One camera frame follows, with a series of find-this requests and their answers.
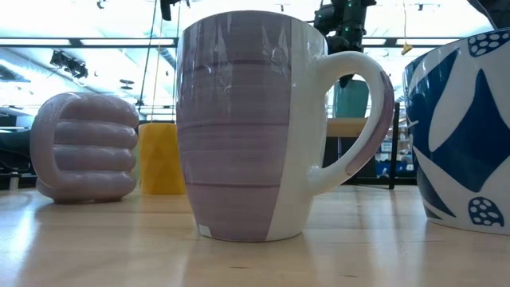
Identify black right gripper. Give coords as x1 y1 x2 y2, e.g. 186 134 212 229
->
312 0 378 88

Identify yellow hanging cord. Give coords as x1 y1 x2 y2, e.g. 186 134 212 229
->
400 0 414 56

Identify white mug blue leaf pattern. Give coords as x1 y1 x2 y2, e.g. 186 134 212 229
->
402 27 510 236

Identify ribbed lilac mug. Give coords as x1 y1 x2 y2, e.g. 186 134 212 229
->
29 91 140 204

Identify purple and white mug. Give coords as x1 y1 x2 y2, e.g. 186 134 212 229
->
175 10 395 243

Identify green mug white handle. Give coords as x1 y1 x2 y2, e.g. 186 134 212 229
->
132 139 141 189

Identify wooden shelf black legs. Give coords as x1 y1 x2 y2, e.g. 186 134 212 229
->
322 101 402 191

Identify yellow mug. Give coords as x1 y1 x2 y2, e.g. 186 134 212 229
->
137 122 187 195

